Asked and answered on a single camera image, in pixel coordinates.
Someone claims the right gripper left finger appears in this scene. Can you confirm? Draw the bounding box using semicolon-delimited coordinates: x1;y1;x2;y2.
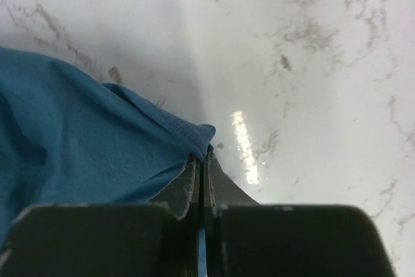
1;157;200;276

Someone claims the blue t shirt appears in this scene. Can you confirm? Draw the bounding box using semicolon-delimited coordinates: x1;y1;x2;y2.
0;45;217;242

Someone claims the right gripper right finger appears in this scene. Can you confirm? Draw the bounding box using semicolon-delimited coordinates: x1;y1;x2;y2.
203;152;394;276

